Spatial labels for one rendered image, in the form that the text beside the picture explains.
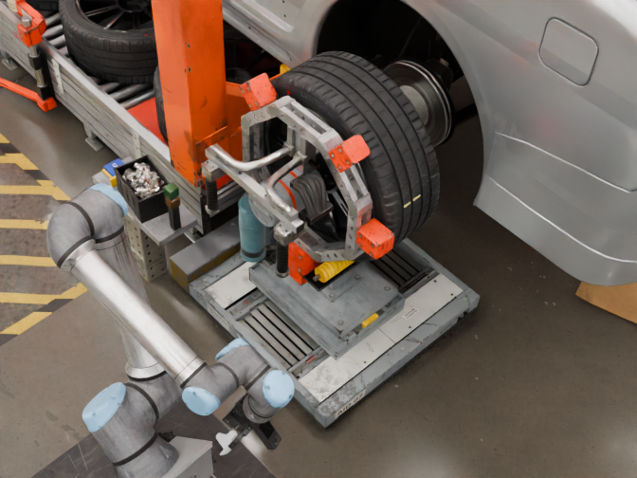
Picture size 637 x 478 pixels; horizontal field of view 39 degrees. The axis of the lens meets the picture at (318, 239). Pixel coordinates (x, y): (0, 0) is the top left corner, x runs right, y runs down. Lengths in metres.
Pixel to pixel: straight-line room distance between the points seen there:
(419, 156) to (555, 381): 1.22
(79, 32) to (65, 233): 1.85
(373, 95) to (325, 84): 0.14
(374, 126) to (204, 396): 0.93
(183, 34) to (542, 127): 1.11
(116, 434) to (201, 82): 1.16
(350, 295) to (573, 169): 1.09
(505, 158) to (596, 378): 1.15
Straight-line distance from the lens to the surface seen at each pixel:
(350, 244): 2.79
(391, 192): 2.69
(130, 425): 2.69
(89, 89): 4.01
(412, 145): 2.73
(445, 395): 3.46
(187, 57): 2.95
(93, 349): 3.58
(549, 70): 2.56
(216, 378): 2.36
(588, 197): 2.69
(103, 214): 2.49
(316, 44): 3.30
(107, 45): 4.08
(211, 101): 3.13
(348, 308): 3.35
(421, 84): 3.11
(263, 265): 3.55
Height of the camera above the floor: 2.92
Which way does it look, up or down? 49 degrees down
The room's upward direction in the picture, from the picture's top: 3 degrees clockwise
